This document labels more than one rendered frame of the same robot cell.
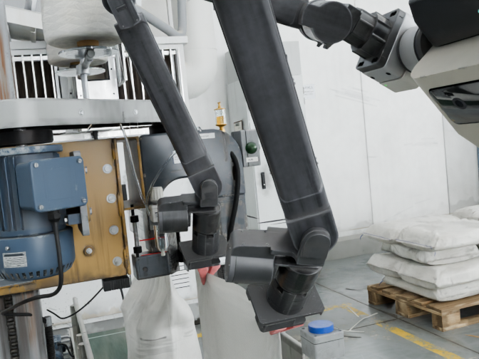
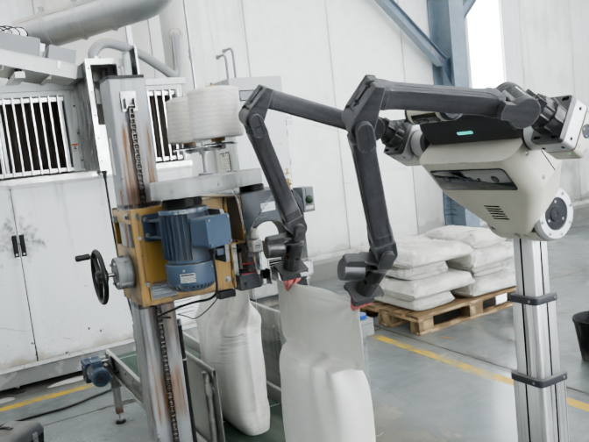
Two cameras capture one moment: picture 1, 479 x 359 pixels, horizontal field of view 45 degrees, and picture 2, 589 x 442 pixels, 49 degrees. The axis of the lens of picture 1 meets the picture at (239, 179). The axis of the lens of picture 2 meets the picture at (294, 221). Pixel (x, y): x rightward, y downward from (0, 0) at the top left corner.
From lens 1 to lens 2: 97 cm
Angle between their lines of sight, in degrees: 10
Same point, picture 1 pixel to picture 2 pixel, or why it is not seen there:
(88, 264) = not seen: hidden behind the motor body
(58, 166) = (217, 220)
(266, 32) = (375, 167)
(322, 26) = not seen: hidden behind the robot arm
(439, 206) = (408, 227)
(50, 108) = (206, 183)
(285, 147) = (378, 215)
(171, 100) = (280, 177)
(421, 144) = (392, 170)
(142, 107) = (244, 175)
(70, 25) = (216, 131)
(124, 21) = (259, 134)
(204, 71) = not seen: hidden behind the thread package
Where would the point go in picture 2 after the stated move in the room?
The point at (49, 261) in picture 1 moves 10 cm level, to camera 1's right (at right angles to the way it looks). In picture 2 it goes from (208, 278) to (241, 273)
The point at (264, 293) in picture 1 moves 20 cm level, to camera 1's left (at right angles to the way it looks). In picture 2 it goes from (353, 286) to (282, 297)
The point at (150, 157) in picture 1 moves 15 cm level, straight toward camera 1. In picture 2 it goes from (247, 209) to (259, 211)
